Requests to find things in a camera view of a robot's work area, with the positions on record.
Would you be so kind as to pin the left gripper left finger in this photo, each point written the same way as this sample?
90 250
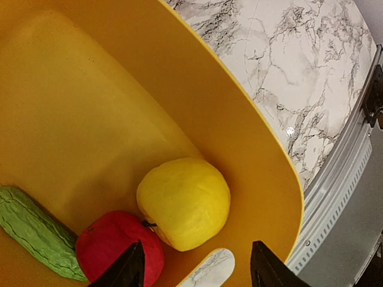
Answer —
127 270

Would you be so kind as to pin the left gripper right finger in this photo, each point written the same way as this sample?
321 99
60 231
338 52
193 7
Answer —
268 270

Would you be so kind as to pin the red toy apple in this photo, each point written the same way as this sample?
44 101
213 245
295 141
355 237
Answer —
107 238

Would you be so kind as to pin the yellow toy lemon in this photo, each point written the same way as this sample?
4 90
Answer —
186 201

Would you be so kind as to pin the green toy bitter gourd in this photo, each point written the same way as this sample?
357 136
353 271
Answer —
42 236

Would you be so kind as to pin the yellow plastic basket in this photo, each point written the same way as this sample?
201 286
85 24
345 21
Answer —
95 94

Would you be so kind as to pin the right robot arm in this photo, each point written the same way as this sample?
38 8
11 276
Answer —
372 102

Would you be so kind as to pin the front aluminium rail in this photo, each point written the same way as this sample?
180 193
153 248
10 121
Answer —
342 225

